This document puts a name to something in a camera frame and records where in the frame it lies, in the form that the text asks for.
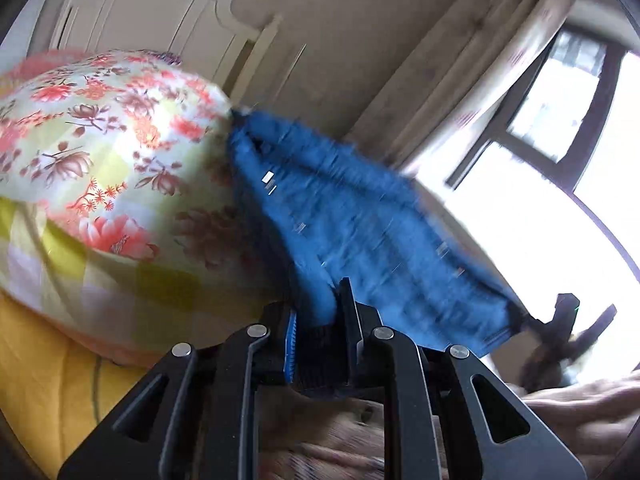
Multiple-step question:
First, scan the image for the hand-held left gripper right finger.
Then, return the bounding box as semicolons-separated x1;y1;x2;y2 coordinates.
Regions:
337;277;588;480

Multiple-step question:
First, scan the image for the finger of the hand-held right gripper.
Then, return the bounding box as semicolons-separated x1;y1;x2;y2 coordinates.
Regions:
570;304;618;361
550;292;581;356

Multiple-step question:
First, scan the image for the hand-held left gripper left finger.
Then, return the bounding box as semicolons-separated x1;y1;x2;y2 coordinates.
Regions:
57;302;301;480

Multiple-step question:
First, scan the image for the blue quilted jacket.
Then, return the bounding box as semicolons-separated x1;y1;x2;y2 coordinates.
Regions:
227;110;543;353

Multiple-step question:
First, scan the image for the brown fuzzy cloth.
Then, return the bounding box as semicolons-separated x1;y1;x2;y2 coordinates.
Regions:
257;340;640;480

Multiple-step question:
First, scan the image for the dark framed window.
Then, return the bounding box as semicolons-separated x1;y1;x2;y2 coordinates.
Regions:
447;25;640;281

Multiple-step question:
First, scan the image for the yellow bed sheet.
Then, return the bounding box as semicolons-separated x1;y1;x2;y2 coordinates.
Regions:
0;290;151;478

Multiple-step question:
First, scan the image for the floral pillow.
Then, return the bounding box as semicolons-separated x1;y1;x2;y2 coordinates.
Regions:
0;50;296;366

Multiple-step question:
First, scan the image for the printed beige curtain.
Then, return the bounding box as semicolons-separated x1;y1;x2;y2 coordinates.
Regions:
345;0;586;181

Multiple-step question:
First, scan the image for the purple patterned pillow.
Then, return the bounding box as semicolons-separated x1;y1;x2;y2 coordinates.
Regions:
145;49;183;66

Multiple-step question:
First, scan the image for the white wooden headboard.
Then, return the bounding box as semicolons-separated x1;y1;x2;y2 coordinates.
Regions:
50;0;283;111

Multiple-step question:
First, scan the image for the pink pillow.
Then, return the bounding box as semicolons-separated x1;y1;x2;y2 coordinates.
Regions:
10;49;101;81

